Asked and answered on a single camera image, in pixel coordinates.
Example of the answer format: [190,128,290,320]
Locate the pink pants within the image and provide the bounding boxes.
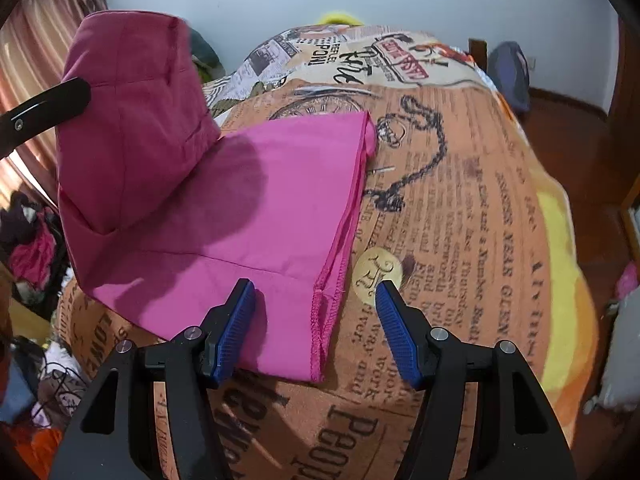
[56,9,378,385]

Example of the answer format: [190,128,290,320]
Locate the striped pink curtain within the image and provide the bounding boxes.
[0,0,107,206]

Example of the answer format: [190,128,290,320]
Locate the grey purple backpack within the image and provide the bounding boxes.
[487,41,532,114]

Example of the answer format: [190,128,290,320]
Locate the pile of dark clothes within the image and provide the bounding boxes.
[0,191,68,313]

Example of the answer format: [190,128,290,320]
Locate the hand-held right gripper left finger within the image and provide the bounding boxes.
[47,278,257,480]

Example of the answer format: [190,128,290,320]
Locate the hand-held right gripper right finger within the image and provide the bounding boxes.
[375,281,578,480]

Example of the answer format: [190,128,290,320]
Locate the newspaper print blanket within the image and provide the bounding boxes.
[55,22,556,480]

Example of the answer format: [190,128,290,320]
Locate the wooden bed post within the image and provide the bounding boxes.
[468,37,489,69]

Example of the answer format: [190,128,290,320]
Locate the yellow orange fleece blanket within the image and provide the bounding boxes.
[492,72,603,413]

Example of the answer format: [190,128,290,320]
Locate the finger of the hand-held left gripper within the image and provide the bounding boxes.
[0,77,92,147]

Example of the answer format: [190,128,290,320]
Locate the white rounded object with stickers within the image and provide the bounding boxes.
[585,302,640,413]

